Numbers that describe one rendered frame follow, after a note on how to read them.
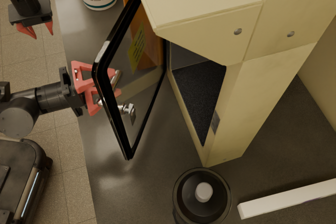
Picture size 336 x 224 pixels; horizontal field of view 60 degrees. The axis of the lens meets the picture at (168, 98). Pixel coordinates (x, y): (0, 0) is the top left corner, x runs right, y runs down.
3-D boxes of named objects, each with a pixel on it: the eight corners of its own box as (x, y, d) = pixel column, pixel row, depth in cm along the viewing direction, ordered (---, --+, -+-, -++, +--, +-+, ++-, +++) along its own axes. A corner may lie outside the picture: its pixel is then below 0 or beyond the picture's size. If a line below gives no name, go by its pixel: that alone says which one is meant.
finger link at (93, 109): (118, 91, 59) (71, 103, 57) (123, 108, 65) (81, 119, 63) (111, 65, 62) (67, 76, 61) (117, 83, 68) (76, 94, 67)
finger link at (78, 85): (114, 78, 55) (63, 91, 53) (120, 97, 61) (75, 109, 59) (107, 51, 58) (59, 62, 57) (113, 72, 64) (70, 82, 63)
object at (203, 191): (215, 168, 58) (220, 157, 52) (232, 216, 53) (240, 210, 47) (170, 181, 56) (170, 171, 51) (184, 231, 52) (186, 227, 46)
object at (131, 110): (138, 117, 62) (135, 104, 57) (134, 126, 61) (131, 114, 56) (129, 115, 62) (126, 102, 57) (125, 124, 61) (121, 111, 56)
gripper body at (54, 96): (72, 91, 54) (31, 101, 53) (86, 115, 63) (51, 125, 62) (67, 64, 57) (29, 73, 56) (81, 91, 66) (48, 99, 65)
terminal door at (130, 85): (166, 69, 88) (164, -58, 54) (128, 163, 74) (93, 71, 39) (163, 69, 88) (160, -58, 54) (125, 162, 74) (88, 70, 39)
